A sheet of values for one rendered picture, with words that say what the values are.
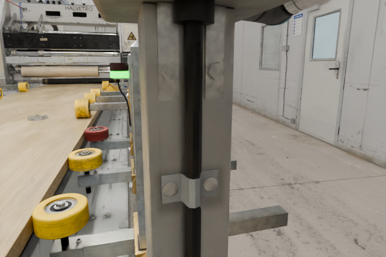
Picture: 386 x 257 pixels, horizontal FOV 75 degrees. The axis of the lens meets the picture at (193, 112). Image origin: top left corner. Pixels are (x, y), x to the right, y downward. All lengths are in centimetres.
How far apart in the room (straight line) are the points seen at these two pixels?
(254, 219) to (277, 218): 5
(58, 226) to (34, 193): 12
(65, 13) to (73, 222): 323
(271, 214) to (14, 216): 45
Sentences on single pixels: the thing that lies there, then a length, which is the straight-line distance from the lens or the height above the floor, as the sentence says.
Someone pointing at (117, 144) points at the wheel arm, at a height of 85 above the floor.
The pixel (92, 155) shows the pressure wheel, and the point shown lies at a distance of 68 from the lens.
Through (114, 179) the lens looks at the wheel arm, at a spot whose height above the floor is 83.
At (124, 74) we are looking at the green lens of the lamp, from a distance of 85.
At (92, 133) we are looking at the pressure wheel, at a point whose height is 90.
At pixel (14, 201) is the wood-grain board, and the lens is 55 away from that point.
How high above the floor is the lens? 113
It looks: 11 degrees down
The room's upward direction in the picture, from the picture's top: straight up
